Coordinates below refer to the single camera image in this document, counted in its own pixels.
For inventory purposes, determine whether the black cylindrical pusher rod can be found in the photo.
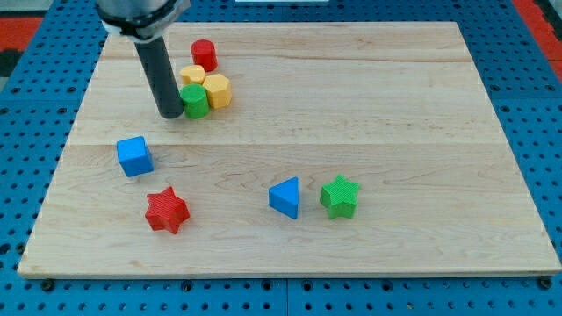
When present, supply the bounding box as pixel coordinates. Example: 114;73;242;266
134;37;184;119

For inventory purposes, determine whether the yellow heart block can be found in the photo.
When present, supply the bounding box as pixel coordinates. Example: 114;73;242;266
180;65;205;85

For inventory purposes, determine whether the yellow hexagon block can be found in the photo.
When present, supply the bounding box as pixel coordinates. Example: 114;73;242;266
203;74;232;109

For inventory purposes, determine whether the red cylinder block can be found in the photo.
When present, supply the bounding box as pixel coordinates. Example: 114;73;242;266
190;39;218;72

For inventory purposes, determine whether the green cylinder block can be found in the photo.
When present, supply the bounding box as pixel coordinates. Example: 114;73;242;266
180;83;210;119

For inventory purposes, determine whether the blue cube block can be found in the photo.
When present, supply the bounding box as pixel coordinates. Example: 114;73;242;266
116;136;154;177

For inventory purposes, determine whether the red star block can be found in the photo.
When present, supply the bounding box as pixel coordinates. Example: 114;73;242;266
145;186;191;234

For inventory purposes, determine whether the wooden board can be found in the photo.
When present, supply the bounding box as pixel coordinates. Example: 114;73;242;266
18;22;561;279

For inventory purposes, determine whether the blue triangle block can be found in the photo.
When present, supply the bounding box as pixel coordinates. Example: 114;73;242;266
269;176;299;219

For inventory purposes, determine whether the green star block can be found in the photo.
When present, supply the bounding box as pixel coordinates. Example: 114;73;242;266
320;175;361;219

